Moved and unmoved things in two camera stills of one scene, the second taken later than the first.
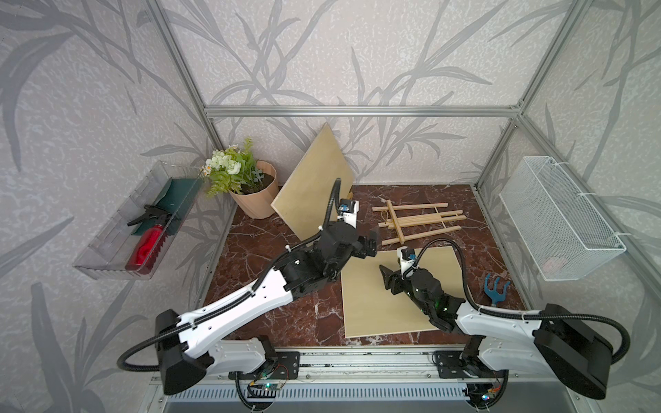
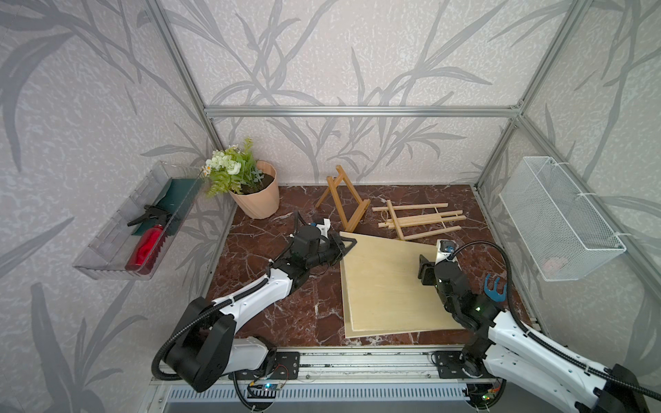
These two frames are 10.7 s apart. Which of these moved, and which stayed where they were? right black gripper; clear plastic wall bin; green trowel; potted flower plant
Moved: right black gripper
Stayed: green trowel; clear plastic wall bin; potted flower plant
